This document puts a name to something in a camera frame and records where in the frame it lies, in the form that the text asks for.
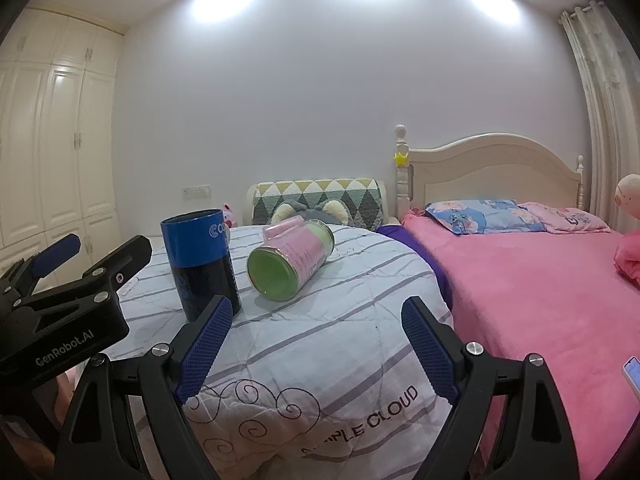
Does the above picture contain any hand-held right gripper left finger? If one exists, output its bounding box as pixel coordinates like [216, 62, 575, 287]
[52, 295, 234, 480]

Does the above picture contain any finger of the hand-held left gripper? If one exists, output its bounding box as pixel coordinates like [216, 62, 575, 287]
[0, 233, 82, 307]
[14, 235, 153, 312]

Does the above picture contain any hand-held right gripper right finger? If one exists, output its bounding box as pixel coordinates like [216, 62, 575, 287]
[401, 296, 593, 480]

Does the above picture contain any pink and green cup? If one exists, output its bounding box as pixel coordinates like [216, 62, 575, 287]
[246, 215, 335, 302]

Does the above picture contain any person's left forearm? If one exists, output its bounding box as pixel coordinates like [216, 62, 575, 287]
[52, 366, 84, 424]

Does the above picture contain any blue and black cup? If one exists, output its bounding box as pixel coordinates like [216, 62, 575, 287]
[160, 209, 243, 323]

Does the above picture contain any cream wardrobe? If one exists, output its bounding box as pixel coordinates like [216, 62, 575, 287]
[0, 7, 126, 281]

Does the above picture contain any white striped quilt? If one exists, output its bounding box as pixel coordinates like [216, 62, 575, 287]
[107, 222, 456, 480]

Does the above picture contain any pink blanket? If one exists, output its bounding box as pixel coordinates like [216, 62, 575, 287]
[400, 210, 640, 480]

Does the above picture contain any blue printed pillow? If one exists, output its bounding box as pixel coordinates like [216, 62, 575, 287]
[424, 198, 547, 236]

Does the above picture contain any grey plush toy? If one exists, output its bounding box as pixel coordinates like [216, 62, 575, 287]
[270, 199, 352, 227]

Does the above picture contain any pink printed pillow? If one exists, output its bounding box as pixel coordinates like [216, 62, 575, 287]
[517, 202, 612, 234]

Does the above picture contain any triangle patterned headboard cover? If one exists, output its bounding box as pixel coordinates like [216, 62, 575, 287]
[242, 178, 391, 232]

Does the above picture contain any cream wooden bed headboard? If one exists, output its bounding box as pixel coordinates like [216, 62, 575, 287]
[392, 125, 586, 221]

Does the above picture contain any smartphone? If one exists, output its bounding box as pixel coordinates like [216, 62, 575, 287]
[621, 356, 640, 402]

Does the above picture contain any pink cushion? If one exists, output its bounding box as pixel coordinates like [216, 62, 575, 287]
[614, 232, 640, 292]

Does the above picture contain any large pink plush doll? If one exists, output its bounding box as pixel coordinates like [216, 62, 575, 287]
[614, 174, 640, 234]

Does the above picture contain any cream curtain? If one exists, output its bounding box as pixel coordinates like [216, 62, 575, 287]
[557, 0, 640, 231]

